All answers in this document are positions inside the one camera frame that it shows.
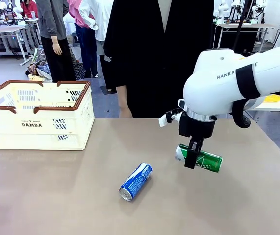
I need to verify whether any pile of patterned clothes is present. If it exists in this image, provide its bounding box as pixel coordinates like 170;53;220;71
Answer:
25;47;86;83

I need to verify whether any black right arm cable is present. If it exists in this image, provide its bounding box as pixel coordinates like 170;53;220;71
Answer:
232;97;253;129

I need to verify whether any bystander in grey top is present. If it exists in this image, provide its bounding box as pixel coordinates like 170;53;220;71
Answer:
35;0;76;83

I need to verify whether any yellow plastic shopping basket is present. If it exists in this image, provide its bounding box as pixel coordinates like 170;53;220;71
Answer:
262;94;280;103

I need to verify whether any person's right hand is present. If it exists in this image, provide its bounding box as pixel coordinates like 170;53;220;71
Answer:
119;105;133;118

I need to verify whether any black slanted pole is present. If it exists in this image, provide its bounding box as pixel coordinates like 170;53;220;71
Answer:
232;0;253;51

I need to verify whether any grey workshop table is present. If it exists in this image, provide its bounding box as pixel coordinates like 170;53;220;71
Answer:
0;25;32;66

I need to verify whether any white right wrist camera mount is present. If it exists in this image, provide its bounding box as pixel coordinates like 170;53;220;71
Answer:
158;110;182;128

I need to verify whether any bystander in pink shirt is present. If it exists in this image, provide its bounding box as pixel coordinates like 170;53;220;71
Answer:
67;0;99;79

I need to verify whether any black right arm strap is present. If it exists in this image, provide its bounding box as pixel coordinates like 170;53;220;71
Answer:
235;64;262;100

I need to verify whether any bystander in white shirt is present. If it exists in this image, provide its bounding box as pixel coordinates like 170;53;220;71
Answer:
78;0;111;59

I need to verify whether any bright green soda can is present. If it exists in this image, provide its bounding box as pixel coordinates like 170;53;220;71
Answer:
174;143;224;174

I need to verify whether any cream basket with brown rim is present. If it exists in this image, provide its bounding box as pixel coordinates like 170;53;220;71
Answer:
0;80;96;151

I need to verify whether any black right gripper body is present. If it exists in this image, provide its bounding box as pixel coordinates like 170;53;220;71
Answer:
178;111;216;140

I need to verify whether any brown-topped workshop table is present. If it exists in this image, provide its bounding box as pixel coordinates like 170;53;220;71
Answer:
214;22;275;53

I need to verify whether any blue Pocari drink can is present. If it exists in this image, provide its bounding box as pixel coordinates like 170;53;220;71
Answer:
119;161;153;202

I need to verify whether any person's right forearm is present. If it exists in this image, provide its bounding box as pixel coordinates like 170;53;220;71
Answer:
116;85;130;108

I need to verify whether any bystander in red jacket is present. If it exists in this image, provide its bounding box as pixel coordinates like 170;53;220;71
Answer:
19;0;39;18

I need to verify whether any person in black cardigan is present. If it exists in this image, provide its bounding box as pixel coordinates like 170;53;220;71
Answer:
103;0;215;119

